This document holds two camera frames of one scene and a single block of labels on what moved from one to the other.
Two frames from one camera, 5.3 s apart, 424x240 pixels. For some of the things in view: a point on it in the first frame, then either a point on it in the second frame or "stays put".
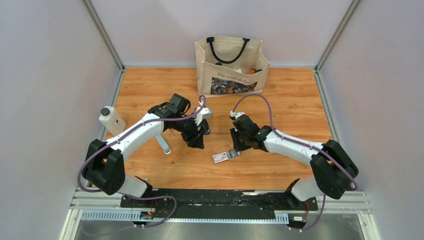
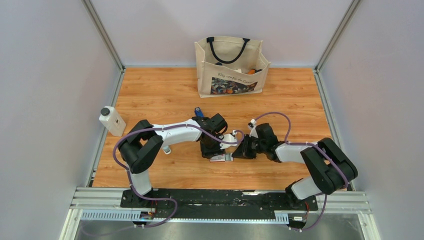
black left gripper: (194, 138) → (208, 153)
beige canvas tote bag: (229, 66) stays put
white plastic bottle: (110, 118) stays put
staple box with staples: (225, 156) stays put
